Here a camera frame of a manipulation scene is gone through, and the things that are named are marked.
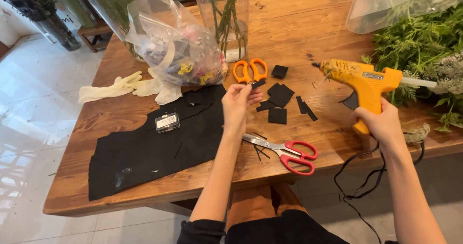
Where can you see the person's left hand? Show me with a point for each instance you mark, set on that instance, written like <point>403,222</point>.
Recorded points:
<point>237,102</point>

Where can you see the person's right hand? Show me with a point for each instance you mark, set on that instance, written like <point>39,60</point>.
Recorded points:
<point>385,128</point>

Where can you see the small black felt strip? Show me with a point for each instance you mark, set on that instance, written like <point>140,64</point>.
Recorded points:
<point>259,84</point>

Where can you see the yellow hot glue gun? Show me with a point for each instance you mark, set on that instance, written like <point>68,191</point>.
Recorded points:
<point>365,79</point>

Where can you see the flat black felt piece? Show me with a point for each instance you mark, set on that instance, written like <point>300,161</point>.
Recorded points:
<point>266,105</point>

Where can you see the dried pale flower head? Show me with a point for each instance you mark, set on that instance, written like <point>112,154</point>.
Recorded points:
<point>416,133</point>

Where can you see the medium black felt square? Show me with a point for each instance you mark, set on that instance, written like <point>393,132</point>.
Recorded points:
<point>277,116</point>

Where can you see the large black felt square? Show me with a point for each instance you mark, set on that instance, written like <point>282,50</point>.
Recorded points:
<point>281,95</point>

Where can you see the small black felt square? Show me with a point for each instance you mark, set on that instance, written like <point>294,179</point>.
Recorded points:
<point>280,71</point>

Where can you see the thin black felt scraps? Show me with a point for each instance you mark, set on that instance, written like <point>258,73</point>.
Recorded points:
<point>258,151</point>

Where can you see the white glue stick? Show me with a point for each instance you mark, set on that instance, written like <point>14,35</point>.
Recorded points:
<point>419,82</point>

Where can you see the short black felt strip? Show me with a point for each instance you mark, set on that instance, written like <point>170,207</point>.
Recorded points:
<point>300,105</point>

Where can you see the small clear plastic box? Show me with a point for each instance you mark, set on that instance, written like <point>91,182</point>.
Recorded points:
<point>168,122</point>

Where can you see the long black felt strip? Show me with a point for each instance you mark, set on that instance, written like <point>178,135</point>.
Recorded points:
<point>310,111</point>

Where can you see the white latex glove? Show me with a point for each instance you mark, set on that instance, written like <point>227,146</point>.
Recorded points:
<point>161,90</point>
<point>108,89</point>

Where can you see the white lace flower cluster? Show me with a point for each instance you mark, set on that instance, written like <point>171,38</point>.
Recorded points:
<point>446,72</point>

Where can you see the tall glass vase with stems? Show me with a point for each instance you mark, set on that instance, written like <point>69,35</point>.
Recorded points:
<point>224,19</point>

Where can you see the clear bag of craft supplies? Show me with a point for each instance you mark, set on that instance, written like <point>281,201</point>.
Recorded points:
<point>173,45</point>

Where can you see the bunch of green foliage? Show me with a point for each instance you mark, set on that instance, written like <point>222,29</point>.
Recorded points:
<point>412,41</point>

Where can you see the large black felt sheet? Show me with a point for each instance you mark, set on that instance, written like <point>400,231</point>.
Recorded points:
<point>152,153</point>

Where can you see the brown wooden stool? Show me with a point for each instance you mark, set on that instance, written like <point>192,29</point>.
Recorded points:
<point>253,202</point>

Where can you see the clear plastic flower wrap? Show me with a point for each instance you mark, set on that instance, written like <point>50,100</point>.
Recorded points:
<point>383,5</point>

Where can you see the person's black clothing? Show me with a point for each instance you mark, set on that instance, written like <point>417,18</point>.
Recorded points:
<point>282,231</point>

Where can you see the low wooden bench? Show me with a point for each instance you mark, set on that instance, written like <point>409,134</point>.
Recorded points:
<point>94,32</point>

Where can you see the wide glass vase with stems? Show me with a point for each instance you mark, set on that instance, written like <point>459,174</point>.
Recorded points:
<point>108,8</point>

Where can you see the glass vase with green plants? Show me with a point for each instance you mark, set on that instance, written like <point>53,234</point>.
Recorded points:
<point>76,3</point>

